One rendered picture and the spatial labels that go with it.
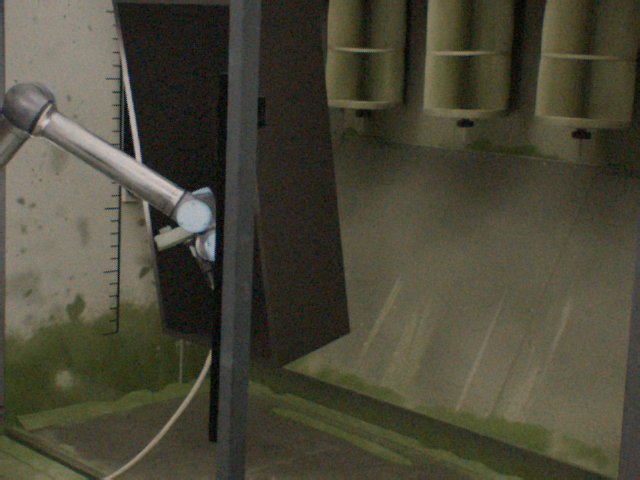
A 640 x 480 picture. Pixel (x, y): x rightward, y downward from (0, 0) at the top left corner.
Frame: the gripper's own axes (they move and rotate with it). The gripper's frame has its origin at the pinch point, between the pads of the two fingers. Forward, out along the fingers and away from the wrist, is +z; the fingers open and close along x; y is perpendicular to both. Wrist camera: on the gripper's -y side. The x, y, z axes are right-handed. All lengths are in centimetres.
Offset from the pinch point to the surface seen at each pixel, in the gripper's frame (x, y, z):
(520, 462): 74, 115, -4
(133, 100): 4, -48, 29
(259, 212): 19.2, -0.8, -15.6
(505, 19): 147, -26, 33
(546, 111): 131, 8, -2
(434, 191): 116, 29, 84
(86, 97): -3, -57, 82
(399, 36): 127, -35, 87
